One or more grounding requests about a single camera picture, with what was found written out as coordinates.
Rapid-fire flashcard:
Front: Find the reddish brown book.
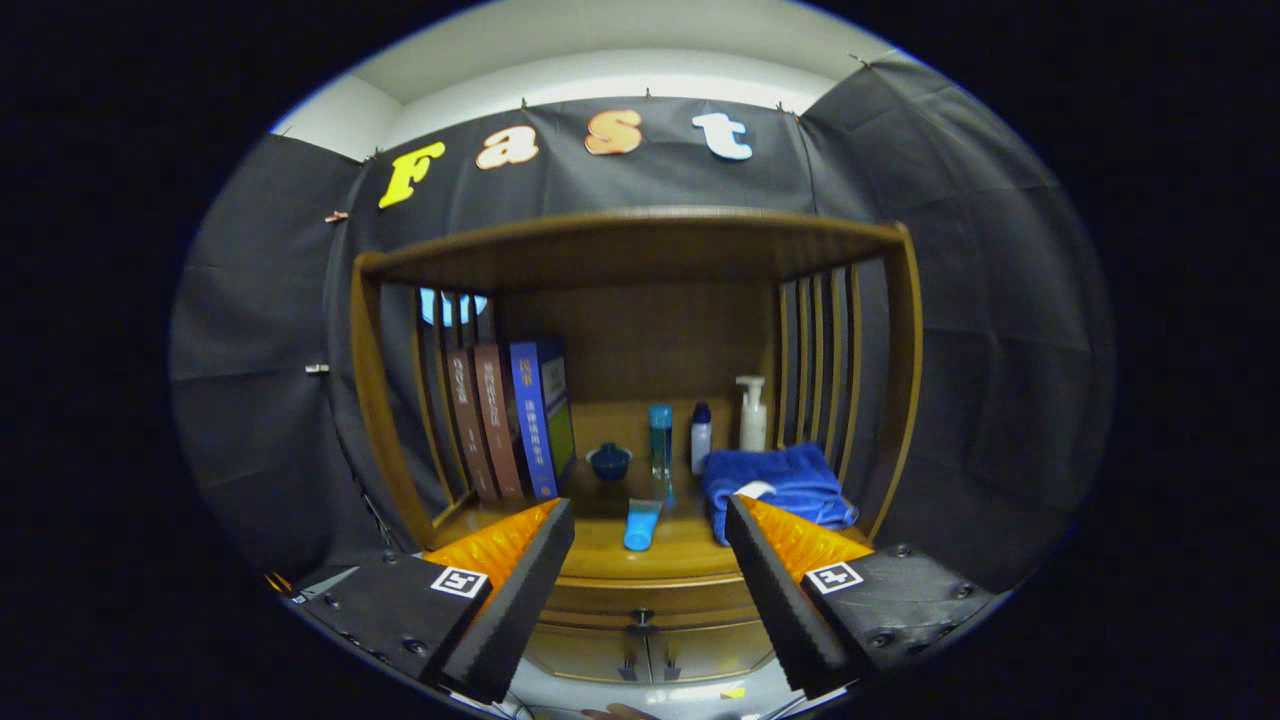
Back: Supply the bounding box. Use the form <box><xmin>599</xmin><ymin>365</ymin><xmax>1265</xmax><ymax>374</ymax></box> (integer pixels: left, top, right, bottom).
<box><xmin>473</xmin><ymin>343</ymin><xmax>528</xmax><ymax>500</ymax></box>

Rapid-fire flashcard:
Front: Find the wooden cabinet door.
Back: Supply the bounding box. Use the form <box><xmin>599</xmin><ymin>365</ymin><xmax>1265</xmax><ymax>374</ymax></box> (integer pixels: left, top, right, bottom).
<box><xmin>525</xmin><ymin>625</ymin><xmax>651</xmax><ymax>686</ymax></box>
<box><xmin>648</xmin><ymin>620</ymin><xmax>779</xmax><ymax>684</ymax></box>

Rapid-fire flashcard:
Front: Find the white pump bottle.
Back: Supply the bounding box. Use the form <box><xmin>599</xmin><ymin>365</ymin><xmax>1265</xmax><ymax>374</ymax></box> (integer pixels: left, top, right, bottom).
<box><xmin>736</xmin><ymin>375</ymin><xmax>769</xmax><ymax>452</ymax></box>

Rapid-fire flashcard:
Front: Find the wooden drawer with black knob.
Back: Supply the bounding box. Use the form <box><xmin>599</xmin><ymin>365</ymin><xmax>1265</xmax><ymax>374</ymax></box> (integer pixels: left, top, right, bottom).
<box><xmin>540</xmin><ymin>575</ymin><xmax>766</xmax><ymax>633</ymax></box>

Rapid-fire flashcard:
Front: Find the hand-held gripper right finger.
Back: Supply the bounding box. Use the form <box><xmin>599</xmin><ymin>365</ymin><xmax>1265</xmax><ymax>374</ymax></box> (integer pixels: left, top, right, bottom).
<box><xmin>724</xmin><ymin>493</ymin><xmax>1003</xmax><ymax>701</ymax></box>

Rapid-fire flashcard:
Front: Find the light blue cosmetic tube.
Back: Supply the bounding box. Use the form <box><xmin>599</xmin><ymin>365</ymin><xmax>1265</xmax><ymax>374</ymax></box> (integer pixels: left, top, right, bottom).
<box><xmin>623</xmin><ymin>498</ymin><xmax>666</xmax><ymax>553</ymax></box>

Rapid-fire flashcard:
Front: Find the thick blue book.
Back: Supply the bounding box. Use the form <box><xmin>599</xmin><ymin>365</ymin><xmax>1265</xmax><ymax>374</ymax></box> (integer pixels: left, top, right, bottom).
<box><xmin>509</xmin><ymin>338</ymin><xmax>577</xmax><ymax>500</ymax></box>

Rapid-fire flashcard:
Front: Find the dark brown book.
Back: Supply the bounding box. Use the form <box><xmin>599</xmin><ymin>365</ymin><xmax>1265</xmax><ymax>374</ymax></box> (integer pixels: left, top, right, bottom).
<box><xmin>447</xmin><ymin>347</ymin><xmax>498</xmax><ymax>502</ymax></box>

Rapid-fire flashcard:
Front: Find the blue folded towel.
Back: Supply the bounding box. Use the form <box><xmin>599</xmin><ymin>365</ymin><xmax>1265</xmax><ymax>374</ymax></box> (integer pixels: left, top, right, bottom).
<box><xmin>701</xmin><ymin>443</ymin><xmax>860</xmax><ymax>547</ymax></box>

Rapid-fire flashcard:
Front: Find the wooden cabinet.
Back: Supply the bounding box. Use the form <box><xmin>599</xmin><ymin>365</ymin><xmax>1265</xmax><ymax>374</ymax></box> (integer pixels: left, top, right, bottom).
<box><xmin>348</xmin><ymin>205</ymin><xmax>924</xmax><ymax>686</ymax></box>

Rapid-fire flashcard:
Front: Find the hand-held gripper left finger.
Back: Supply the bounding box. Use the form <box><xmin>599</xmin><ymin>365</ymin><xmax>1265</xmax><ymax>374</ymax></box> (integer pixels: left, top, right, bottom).
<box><xmin>296</xmin><ymin>497</ymin><xmax>577</xmax><ymax>706</ymax></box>

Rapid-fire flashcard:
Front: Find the wooden countertop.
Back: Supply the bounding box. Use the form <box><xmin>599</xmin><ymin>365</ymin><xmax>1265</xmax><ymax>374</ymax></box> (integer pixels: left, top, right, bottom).
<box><xmin>430</xmin><ymin>455</ymin><xmax>871</xmax><ymax>583</ymax></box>

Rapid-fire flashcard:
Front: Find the tall blue glass bottle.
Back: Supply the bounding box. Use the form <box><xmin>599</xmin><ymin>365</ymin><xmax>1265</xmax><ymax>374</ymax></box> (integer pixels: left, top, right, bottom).
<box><xmin>648</xmin><ymin>404</ymin><xmax>674</xmax><ymax>481</ymax></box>

